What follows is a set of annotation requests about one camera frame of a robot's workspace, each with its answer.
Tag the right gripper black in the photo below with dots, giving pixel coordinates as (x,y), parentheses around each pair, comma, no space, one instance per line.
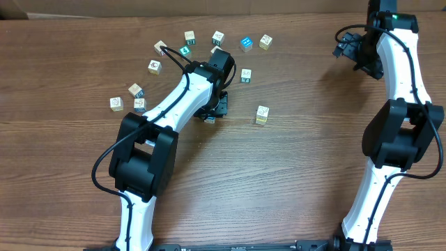
(348,47)

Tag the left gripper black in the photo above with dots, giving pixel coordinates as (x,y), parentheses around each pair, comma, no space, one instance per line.
(221,107)

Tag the wooden block blue X top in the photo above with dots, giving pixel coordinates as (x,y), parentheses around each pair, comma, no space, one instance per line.
(210,120)

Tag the wooden block green 7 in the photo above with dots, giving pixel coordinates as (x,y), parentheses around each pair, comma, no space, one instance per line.
(245,75)

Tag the wooden block yellow top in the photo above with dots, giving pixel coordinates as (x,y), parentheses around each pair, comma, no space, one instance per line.
(261,121)

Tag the wooden block letter I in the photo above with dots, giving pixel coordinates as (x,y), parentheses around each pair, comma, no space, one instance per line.
(262,112)

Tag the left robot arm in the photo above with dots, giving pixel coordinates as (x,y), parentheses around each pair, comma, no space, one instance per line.
(144,154)

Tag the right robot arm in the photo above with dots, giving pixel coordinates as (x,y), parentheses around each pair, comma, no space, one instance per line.
(401,132)

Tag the wooden block blue side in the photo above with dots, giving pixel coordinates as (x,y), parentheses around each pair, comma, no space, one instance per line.
(215,49)

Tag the wooden block green 4 top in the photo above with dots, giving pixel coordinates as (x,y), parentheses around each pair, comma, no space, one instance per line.
(186,52)

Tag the wooden block orange top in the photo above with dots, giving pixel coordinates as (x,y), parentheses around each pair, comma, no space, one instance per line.
(154,67)

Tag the wooden block green N side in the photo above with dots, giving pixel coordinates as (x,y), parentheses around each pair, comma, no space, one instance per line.
(190,38)

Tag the wooden block blue T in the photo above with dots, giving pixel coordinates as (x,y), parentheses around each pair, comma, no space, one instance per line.
(139,104)

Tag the wooden block yellow side far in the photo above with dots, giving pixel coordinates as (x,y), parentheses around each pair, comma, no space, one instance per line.
(265,42)

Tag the wooden block yellow side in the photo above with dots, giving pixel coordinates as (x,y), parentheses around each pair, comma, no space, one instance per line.
(265,42)
(116,104)

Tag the wooden block blue C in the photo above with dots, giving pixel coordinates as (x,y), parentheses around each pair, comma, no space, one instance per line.
(136,91)

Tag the wooden block red X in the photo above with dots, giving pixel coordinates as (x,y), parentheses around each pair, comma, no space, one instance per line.
(159,47)

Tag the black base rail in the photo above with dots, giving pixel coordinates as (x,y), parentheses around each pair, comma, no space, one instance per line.
(307,245)

